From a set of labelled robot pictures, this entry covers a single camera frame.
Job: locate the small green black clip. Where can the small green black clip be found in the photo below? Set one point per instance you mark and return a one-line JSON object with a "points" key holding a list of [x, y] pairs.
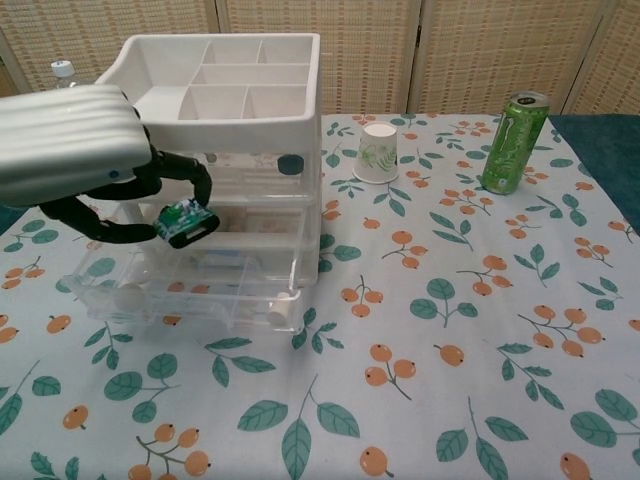
{"points": [[185, 220]]}

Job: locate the clear plastic drawer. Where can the clear plastic drawer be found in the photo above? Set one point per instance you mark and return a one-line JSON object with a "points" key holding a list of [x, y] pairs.
{"points": [[200, 305], [250, 182]]}

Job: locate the white plastic drawer organizer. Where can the white plastic drawer organizer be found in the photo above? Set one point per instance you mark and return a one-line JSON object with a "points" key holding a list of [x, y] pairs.
{"points": [[225, 127]]}

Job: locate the white leaf-print paper cup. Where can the white leaf-print paper cup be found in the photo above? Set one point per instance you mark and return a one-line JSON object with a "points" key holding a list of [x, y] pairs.
{"points": [[375, 155]]}

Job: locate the clear plastic water bottle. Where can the clear plastic water bottle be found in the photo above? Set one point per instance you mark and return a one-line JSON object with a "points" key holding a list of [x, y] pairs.
{"points": [[62, 70]]}

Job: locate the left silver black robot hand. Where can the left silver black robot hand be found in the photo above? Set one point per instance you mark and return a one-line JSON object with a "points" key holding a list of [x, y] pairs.
{"points": [[65, 145]]}

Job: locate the small white cylinder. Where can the small white cylinder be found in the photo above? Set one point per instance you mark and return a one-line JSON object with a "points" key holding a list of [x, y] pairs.
{"points": [[277, 310]]}

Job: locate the dark teal table cover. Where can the dark teal table cover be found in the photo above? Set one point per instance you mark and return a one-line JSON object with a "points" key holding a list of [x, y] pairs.
{"points": [[600, 145]]}

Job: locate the green drink can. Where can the green drink can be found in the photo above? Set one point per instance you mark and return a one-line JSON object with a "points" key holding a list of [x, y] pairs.
{"points": [[510, 150]]}

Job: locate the black round cap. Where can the black round cap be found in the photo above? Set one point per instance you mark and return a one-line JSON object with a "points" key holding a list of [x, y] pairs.
{"points": [[290, 165]]}

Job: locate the fruit and leaf print tablecloth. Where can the fruit and leaf print tablecloth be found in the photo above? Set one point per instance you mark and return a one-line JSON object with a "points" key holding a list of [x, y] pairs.
{"points": [[400, 325]]}

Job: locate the woven folding screen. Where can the woven folding screen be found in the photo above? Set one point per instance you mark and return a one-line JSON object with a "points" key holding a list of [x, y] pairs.
{"points": [[450, 50]]}

